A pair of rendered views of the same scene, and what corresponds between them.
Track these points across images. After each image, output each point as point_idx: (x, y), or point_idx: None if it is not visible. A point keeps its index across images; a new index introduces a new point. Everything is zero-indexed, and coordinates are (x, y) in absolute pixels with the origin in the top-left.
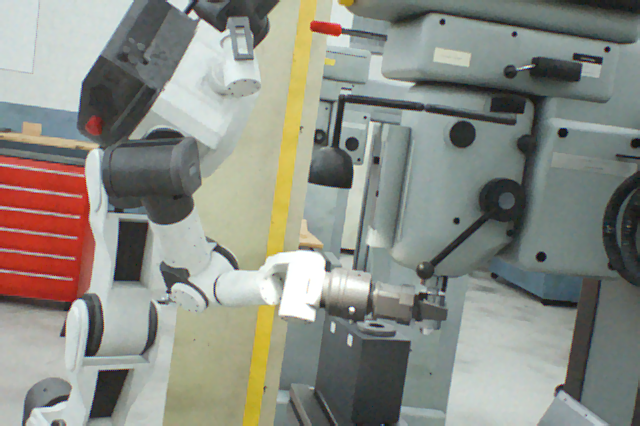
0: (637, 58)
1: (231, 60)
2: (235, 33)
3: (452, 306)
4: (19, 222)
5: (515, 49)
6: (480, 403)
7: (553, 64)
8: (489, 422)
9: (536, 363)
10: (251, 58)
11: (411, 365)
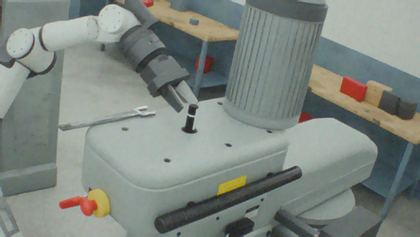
0: (273, 192)
1: (1, 235)
2: (1, 216)
3: (54, 104)
4: None
5: (217, 225)
6: (65, 133)
7: (241, 232)
8: (74, 148)
9: (85, 86)
10: (18, 232)
11: (34, 143)
